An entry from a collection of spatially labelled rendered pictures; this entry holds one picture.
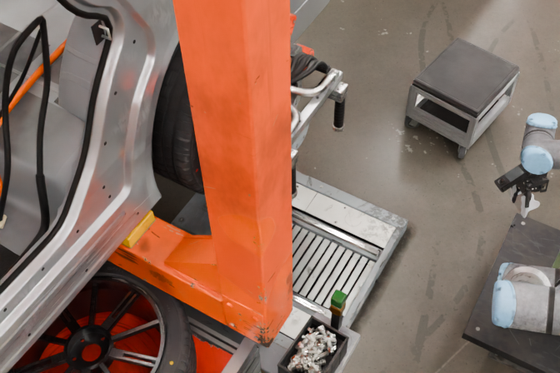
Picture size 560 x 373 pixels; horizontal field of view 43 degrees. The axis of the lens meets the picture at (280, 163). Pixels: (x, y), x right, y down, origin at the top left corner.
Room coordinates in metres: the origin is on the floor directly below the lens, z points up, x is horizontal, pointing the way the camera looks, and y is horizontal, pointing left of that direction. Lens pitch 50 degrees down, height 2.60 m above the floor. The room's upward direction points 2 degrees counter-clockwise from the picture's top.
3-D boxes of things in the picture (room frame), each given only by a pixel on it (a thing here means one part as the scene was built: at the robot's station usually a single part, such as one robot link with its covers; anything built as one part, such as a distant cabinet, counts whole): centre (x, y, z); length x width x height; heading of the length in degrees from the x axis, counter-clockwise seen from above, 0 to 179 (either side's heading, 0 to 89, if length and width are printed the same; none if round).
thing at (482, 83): (2.40, -0.88, 0.17); 0.43 x 0.36 x 0.34; 138
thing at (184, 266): (1.25, 0.37, 0.69); 0.52 x 0.17 x 0.35; 58
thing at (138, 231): (1.34, 0.51, 0.71); 0.14 x 0.14 x 0.05; 58
